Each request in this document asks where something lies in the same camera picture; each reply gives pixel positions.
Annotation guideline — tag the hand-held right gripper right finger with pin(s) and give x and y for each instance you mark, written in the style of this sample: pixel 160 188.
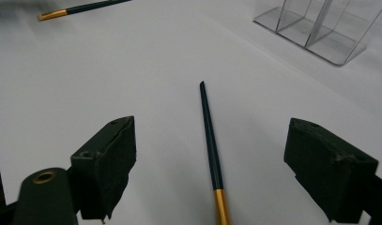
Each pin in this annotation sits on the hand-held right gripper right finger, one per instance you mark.
pixel 329 168

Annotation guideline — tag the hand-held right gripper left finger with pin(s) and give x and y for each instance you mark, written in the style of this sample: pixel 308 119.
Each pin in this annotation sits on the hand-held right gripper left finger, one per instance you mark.
pixel 107 162

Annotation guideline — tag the dark green gold-ended chopstick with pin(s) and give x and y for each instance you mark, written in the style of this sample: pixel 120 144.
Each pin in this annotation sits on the dark green gold-ended chopstick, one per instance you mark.
pixel 85 7
pixel 212 150

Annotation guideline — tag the clear acrylic holder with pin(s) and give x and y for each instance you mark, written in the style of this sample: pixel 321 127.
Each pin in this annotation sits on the clear acrylic holder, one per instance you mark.
pixel 323 43

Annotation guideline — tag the white table sheet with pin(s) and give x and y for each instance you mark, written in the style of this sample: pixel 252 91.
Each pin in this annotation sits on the white table sheet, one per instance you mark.
pixel 166 62

